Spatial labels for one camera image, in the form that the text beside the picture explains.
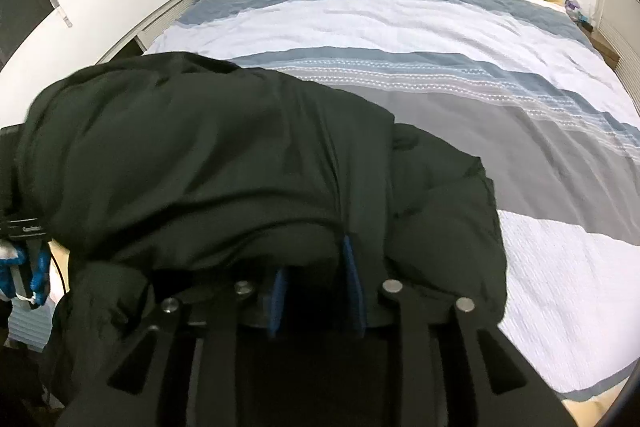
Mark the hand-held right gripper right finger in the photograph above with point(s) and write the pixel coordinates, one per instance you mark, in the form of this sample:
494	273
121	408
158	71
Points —
353	279

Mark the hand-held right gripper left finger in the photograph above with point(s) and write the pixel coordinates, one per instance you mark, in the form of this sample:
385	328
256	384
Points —
277	302

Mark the black puffer jacket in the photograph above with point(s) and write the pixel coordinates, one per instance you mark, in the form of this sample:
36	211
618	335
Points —
200	157

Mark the person's left hand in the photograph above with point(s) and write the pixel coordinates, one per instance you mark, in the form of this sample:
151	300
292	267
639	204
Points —
39	274

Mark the pale ribbed suitcase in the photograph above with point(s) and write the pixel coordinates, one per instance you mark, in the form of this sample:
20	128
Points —
27	324

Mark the bed with striped duvet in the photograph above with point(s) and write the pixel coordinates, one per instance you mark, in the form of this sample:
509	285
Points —
400	57

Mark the low white shelf cabinet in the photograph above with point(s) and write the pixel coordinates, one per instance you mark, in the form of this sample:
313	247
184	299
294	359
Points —
150	29

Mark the wooden nightstand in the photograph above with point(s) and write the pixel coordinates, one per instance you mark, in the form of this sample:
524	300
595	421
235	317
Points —
604	44

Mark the small clutter on nightstand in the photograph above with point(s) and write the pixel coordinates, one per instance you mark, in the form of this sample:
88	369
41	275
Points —
576	11

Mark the white panelled wardrobe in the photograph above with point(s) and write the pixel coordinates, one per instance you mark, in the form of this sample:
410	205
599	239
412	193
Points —
620	2

